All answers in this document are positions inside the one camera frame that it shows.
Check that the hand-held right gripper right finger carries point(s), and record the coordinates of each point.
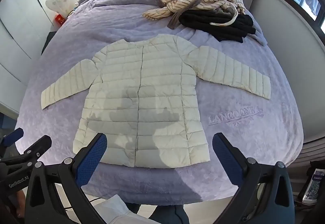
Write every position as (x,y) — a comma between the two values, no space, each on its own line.
(227,160)

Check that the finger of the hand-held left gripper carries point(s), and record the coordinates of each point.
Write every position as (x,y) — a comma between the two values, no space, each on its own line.
(38,147)
(14,136)

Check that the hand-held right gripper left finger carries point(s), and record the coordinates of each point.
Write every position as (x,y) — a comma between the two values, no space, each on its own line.
(92,160)

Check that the white puffer jacket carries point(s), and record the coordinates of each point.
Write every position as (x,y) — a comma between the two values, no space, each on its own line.
(152,87)

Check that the lavender plush blanket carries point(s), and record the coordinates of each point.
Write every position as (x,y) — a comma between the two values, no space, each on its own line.
(254,137)

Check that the person's white jacket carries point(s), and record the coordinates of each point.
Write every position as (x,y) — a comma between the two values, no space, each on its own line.
(119,210)

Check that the person's dark trousers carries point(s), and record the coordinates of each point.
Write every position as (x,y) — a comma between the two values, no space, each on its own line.
(167,215)

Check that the printed book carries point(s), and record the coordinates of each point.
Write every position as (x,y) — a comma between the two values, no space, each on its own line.
(314,186)

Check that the white wardrobe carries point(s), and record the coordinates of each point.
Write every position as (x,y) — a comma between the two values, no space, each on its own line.
(17,23)

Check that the small red box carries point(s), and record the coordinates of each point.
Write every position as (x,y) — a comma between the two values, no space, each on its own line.
(60,19)

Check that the black folded garment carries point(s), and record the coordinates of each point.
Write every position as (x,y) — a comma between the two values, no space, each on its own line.
(223,28)

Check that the cream striped robe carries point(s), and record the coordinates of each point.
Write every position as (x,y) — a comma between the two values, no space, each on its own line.
(177,2)

